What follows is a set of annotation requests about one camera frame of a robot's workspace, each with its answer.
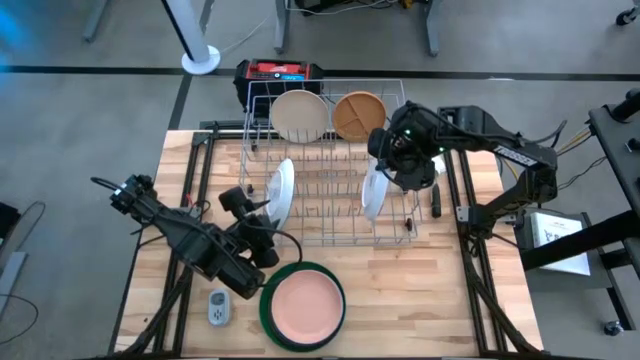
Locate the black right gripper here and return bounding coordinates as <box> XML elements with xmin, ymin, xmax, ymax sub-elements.
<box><xmin>367</xmin><ymin>124</ymin><xmax>436</xmax><ymax>192</ymax></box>

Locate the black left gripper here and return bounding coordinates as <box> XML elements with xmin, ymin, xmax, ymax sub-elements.
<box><xmin>218</xmin><ymin>185</ymin><xmax>273</xmax><ymax>229</ymax></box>

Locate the blue striped white plate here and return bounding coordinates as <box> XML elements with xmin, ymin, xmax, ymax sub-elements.
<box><xmin>263</xmin><ymin>157</ymin><xmax>296</xmax><ymax>232</ymax></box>

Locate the white plate red rim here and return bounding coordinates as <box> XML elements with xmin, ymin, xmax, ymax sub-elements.
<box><xmin>360</xmin><ymin>158</ymin><xmax>392</xmax><ymax>223</ymax></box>

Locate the grey wire dish rack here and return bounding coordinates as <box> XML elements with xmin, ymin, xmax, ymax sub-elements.
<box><xmin>238</xmin><ymin>77</ymin><xmax>425</xmax><ymax>249</ymax></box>

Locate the orange divided plate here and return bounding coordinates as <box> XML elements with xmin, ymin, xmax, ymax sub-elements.
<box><xmin>332</xmin><ymin>90</ymin><xmax>389</xmax><ymax>144</ymax></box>

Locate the beige plate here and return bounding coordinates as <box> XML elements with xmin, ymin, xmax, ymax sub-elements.
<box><xmin>269</xmin><ymin>88</ymin><xmax>331</xmax><ymax>145</ymax></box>

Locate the white digital timer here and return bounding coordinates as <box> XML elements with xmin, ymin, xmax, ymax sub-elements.
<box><xmin>207</xmin><ymin>288</ymin><xmax>232</xmax><ymax>327</ymax></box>

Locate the pink plate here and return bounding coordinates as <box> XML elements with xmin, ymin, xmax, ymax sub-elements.
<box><xmin>270</xmin><ymin>269</ymin><xmax>346</xmax><ymax>346</ymax></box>

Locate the green plate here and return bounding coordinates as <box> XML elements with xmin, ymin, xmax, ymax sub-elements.
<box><xmin>258</xmin><ymin>260</ymin><xmax>348</xmax><ymax>353</ymax></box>

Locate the red black power station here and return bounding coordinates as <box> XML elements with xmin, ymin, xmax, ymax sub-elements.
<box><xmin>233</xmin><ymin>58</ymin><xmax>325</xmax><ymax>114</ymax></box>

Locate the grey desk leg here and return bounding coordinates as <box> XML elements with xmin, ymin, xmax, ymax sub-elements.
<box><xmin>424</xmin><ymin>0</ymin><xmax>445</xmax><ymax>57</ymax></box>
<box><xmin>82</xmin><ymin>0</ymin><xmax>109</xmax><ymax>44</ymax></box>
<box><xmin>273</xmin><ymin>0</ymin><xmax>292</xmax><ymax>55</ymax></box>

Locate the white pole round base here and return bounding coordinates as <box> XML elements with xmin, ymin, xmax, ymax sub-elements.
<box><xmin>160</xmin><ymin>0</ymin><xmax>222</xmax><ymax>76</ymax></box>

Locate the white paper manual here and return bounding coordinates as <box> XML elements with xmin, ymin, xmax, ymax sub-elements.
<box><xmin>529</xmin><ymin>212</ymin><xmax>592</xmax><ymax>277</ymax></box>

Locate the black equipment stand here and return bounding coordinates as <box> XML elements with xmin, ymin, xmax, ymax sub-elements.
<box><xmin>519</xmin><ymin>88</ymin><xmax>640</xmax><ymax>281</ymax></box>

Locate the black aluminium rig frame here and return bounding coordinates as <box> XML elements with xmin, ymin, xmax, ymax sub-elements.
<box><xmin>107</xmin><ymin>117</ymin><xmax>546</xmax><ymax>360</ymax></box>

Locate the white floor cable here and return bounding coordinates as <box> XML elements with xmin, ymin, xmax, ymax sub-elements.
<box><xmin>219</xmin><ymin>13</ymin><xmax>275</xmax><ymax>57</ymax></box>

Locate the cable bundle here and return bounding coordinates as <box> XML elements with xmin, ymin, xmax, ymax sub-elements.
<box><xmin>553</xmin><ymin>124</ymin><xmax>609</xmax><ymax>192</ymax></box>

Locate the black floor cable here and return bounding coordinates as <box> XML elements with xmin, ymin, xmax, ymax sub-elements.
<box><xmin>0</xmin><ymin>293</ymin><xmax>40</xmax><ymax>347</ymax></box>

